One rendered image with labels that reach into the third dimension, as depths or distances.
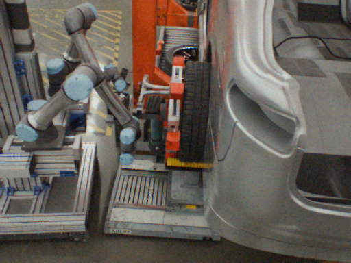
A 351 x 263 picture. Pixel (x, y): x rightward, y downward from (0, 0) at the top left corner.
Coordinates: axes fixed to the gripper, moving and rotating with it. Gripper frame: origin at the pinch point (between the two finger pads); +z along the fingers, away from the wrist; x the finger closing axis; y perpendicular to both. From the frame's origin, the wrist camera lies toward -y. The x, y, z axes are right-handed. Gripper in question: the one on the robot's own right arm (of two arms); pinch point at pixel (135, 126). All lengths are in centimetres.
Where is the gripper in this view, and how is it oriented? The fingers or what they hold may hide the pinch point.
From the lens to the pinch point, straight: 219.4
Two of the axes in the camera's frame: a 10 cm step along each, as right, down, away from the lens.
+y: 0.6, -8.0, -6.0
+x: -10.0, -0.7, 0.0
